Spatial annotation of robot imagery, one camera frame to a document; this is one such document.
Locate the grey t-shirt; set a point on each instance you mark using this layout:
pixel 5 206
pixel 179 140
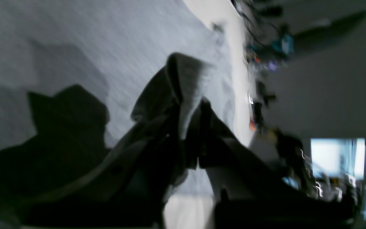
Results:
pixel 72 72

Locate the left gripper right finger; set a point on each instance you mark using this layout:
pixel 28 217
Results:
pixel 250 195

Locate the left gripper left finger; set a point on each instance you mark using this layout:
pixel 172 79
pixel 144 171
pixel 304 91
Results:
pixel 128 190

